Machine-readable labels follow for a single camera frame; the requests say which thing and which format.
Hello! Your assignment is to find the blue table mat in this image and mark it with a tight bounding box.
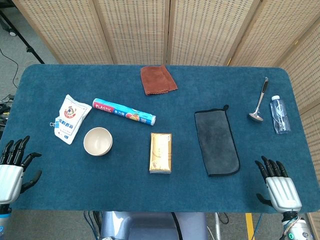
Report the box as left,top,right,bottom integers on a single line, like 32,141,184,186
0,63,320,214

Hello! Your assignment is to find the gold tissue pack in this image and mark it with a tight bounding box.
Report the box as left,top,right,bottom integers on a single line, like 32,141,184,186
149,132,173,175

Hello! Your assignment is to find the grey towel with black edge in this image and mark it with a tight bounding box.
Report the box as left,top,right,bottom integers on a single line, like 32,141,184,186
194,104,241,178

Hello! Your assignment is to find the blue plastic wrap box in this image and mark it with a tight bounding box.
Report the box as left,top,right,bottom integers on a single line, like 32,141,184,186
92,97,157,127

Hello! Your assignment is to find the woven bamboo folding screen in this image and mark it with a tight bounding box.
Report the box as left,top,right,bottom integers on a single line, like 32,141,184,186
11,0,320,240

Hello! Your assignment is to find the blue-grey robot torso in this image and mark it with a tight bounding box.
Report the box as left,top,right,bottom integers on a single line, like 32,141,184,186
99,211,208,240

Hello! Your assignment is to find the brown folded cloth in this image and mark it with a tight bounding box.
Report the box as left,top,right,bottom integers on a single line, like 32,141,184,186
140,64,179,96

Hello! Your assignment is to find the black tripod stand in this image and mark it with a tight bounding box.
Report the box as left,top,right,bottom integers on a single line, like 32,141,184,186
0,0,46,65

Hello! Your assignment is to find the clear plastic water bottle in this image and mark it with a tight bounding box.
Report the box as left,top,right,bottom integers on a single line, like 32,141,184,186
269,95,292,135

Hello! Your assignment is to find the black floor cable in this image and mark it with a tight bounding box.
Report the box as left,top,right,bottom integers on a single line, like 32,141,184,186
0,47,20,89

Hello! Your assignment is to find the beige ribbed bowl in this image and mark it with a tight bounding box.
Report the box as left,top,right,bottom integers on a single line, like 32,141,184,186
83,127,113,156
86,134,114,157

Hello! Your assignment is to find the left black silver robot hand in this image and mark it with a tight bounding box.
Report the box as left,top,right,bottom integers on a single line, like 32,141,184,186
0,135,43,205

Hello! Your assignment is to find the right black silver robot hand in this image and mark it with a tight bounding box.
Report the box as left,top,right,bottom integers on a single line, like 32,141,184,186
254,155,303,214

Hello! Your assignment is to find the black torso cable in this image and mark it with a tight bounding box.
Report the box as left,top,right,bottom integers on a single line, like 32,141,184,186
170,211,185,240

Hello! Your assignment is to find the white metal table leg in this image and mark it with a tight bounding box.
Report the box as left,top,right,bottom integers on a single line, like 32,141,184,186
214,212,223,240

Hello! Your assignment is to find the white salt bag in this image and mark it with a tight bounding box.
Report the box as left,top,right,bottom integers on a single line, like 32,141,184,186
53,94,93,145

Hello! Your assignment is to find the metal ladle with black handle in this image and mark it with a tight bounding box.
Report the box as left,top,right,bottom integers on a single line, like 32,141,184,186
248,77,270,123

